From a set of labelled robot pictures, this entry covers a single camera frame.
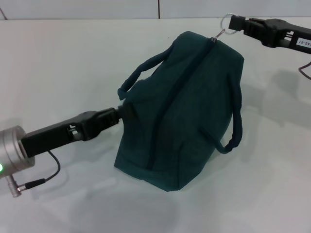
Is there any grey right gripper cable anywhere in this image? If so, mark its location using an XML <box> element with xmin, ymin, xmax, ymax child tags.
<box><xmin>298</xmin><ymin>61</ymin><xmax>311</xmax><ymax>80</ymax></box>

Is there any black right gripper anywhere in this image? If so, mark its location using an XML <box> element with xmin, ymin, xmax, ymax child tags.
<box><xmin>228</xmin><ymin>15</ymin><xmax>311</xmax><ymax>54</ymax></box>

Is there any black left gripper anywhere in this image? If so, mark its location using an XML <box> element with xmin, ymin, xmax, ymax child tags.
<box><xmin>20</xmin><ymin>104</ymin><xmax>137</xmax><ymax>159</ymax></box>

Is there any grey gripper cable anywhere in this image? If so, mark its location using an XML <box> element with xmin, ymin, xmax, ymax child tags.
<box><xmin>298</xmin><ymin>61</ymin><xmax>311</xmax><ymax>80</ymax></box>
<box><xmin>25</xmin><ymin>150</ymin><xmax>61</xmax><ymax>190</ymax></box>

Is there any grey left gripper cable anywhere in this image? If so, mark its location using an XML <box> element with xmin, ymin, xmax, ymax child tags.
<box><xmin>25</xmin><ymin>150</ymin><xmax>61</xmax><ymax>190</ymax></box>

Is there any dark teal insulated lunch bag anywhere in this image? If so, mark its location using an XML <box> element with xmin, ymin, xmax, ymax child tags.
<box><xmin>116</xmin><ymin>12</ymin><xmax>244</xmax><ymax>192</ymax></box>

